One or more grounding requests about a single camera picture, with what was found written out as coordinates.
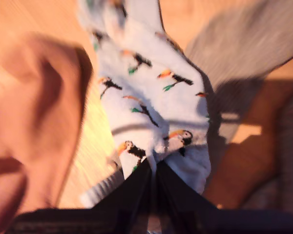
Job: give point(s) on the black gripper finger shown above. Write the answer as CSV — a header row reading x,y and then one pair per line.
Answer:
x,y
180,197
134,195

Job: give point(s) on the salmon pink ankle sock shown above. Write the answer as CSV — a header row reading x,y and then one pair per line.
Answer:
x,y
27,109

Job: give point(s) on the grey frilled cuff sock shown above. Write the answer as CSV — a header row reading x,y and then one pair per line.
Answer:
x,y
234,44
288,146

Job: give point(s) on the pale blue toucan sock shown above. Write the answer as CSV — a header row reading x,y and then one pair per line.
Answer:
x,y
149,97

